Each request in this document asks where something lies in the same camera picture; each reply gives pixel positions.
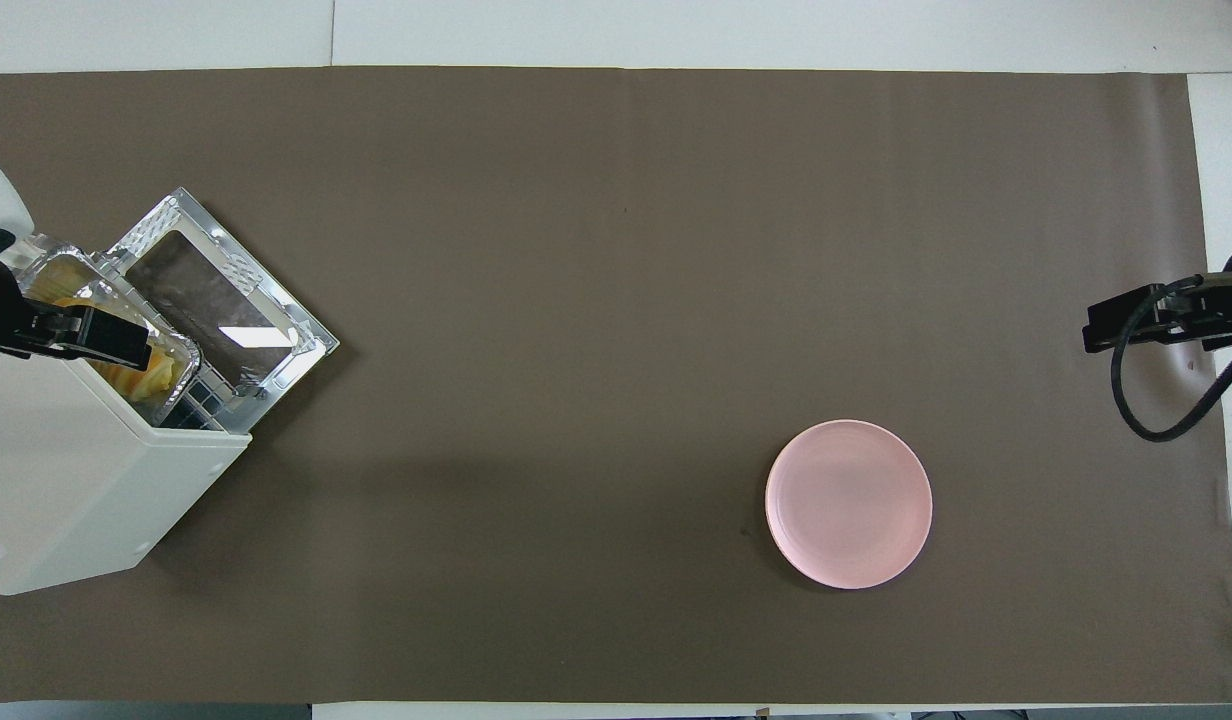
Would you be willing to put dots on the aluminium foil tray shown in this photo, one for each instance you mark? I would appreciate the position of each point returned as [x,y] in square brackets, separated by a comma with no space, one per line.
[56,265]

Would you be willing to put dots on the glass and chrome oven door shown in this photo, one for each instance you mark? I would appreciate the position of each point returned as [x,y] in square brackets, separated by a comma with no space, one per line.
[226,300]

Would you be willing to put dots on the brown paper table mat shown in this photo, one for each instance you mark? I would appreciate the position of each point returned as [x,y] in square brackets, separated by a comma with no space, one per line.
[616,300]

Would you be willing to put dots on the pink round plate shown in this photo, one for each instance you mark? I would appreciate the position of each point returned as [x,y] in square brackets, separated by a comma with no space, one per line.
[848,505]

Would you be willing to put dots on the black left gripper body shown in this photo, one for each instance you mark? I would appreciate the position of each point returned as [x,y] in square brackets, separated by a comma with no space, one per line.
[1,300]

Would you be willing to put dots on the white toaster oven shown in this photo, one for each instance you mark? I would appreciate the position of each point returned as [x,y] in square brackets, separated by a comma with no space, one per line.
[76,480]

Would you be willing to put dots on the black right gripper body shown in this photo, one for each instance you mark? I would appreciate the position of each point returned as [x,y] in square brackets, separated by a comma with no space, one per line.
[1221,305]

